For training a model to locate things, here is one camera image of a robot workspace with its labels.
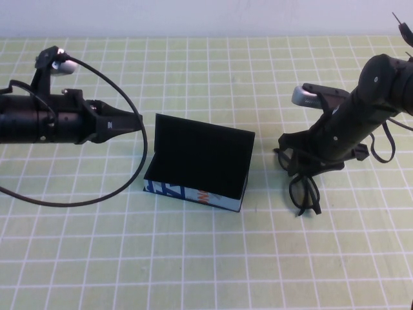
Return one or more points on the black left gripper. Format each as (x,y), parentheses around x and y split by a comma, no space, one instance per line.
(64,119)

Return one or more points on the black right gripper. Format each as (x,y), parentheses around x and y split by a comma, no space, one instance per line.
(345,129)

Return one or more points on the black frame glasses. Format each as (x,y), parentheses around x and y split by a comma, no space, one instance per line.
(303,192)

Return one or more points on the black glasses case printed side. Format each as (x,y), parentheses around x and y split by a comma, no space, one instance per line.
(200,151)

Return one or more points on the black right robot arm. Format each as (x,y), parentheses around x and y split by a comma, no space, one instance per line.
(400,87)

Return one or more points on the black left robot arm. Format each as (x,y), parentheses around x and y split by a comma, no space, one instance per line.
(16,119)

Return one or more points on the green white-grid tablecloth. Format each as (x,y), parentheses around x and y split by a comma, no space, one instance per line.
(193,258)

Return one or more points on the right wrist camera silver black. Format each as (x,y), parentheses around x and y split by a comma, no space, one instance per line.
(306,97)

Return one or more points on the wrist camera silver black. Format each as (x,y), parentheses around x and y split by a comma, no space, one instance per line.
(306,97)
(64,68)

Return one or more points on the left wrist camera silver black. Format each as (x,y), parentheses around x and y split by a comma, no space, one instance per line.
(64,68)

